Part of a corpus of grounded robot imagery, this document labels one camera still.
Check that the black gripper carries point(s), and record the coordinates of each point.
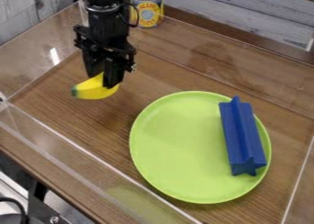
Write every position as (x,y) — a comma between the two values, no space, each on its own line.
(102,40)

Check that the yellow toy banana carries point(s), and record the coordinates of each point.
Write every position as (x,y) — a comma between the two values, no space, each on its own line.
(91,89)

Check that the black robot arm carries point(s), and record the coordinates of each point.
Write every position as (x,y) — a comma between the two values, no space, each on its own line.
(107,52)

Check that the green round plate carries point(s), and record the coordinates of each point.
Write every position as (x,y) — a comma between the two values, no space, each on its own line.
(179,153)

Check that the yellow labelled tin can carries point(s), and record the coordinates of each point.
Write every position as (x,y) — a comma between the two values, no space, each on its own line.
(147,12)

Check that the blue star-shaped block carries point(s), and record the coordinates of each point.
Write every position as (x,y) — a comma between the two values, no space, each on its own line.
(244,143)

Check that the clear acrylic front wall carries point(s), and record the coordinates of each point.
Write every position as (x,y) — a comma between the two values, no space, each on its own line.
(98,189)

